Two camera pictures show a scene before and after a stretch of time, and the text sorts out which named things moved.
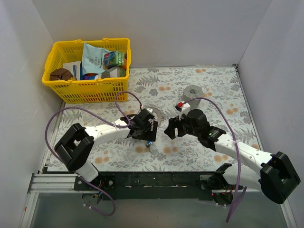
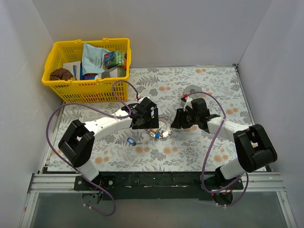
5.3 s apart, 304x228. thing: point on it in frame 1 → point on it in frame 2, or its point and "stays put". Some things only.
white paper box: [69, 66] stays put
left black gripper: [147, 133] → [141, 118]
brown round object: [60, 74] stays put
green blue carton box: [113, 59] stays put
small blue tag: [149, 142] → [130, 140]
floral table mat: [166, 92] stays put
